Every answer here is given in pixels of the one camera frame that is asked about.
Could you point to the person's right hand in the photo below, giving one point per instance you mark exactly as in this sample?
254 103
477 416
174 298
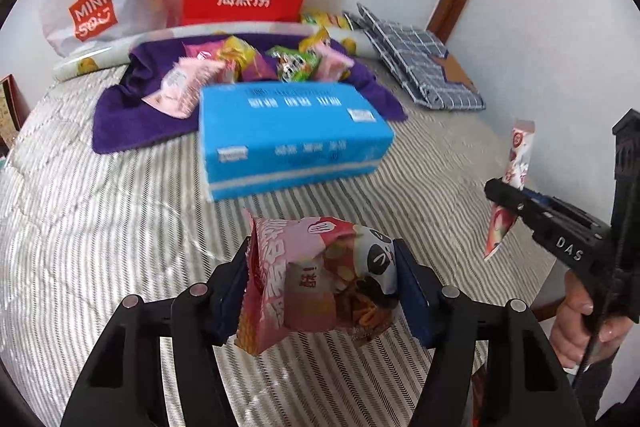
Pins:
575 332

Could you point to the pink cone snack packet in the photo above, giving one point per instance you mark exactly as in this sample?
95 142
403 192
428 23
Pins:
520 152

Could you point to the green yellow chip bag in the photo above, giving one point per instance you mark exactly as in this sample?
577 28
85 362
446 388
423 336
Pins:
325 19

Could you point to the blue tissue pack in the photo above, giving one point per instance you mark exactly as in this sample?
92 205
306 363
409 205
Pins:
290 142

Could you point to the pale pink snack packet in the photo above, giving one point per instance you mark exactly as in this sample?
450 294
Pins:
182 84

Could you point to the pink and yellow snack packet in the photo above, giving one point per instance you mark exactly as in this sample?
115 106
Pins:
240 54

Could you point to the green snack packet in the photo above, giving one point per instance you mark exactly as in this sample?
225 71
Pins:
295 64

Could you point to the patterned notebook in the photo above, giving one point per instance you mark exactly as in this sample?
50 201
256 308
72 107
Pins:
10 112

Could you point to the pink square snack packet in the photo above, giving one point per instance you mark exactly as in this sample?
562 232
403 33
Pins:
332 62

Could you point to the purple towel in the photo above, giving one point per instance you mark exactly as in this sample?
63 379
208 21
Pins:
130 117

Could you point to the pink panda snack bag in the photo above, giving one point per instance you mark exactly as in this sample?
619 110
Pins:
310 287

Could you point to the grey checked folded cloth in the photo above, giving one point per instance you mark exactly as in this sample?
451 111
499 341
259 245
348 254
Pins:
400 57

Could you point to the striped bed quilt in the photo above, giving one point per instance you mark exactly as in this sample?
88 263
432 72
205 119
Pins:
125 217

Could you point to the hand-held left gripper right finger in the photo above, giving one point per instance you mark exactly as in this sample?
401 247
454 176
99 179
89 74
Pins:
415 297

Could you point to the rolled fruit-print mat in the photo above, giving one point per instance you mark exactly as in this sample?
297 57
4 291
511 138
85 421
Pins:
90 62

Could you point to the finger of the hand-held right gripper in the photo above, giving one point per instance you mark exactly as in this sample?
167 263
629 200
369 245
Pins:
565 209
510 202

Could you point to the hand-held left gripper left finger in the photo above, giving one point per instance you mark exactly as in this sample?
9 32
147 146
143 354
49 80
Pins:
232 294

